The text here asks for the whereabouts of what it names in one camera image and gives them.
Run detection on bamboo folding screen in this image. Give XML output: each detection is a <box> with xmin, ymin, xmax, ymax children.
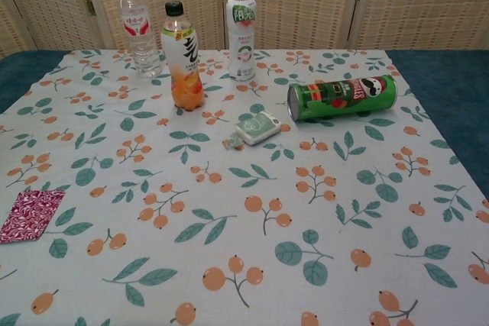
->
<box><xmin>0</xmin><ymin>0</ymin><xmax>489</xmax><ymax>56</ymax></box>

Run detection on clear water bottle white cap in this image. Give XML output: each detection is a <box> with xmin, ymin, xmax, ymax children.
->
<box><xmin>117</xmin><ymin>0</ymin><xmax>164</xmax><ymax>78</ymax></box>

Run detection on small candy wrapper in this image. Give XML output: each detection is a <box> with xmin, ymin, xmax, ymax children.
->
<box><xmin>222</xmin><ymin>134</ymin><xmax>245</xmax><ymax>152</ymax></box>

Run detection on floral printed tablecloth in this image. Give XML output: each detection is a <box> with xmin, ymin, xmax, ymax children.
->
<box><xmin>0</xmin><ymin>49</ymin><xmax>489</xmax><ymax>326</ymax></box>

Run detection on orange drink bottle black cap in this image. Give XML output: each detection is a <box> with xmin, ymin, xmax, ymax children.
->
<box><xmin>160</xmin><ymin>0</ymin><xmax>204</xmax><ymax>110</ymax></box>

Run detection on green Pringles can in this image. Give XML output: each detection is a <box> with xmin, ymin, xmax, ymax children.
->
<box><xmin>287</xmin><ymin>73</ymin><xmax>400</xmax><ymax>123</ymax></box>

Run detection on red patterned envelope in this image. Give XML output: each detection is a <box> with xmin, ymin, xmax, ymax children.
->
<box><xmin>0</xmin><ymin>189</ymin><xmax>66</xmax><ymax>245</ymax></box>

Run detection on green white small box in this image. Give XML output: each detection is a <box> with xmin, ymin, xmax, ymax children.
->
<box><xmin>234</xmin><ymin>111</ymin><xmax>283</xmax><ymax>147</ymax></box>

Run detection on white drink bottle yellow cap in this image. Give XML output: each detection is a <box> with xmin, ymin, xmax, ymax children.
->
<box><xmin>227</xmin><ymin>0</ymin><xmax>257</xmax><ymax>82</ymax></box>

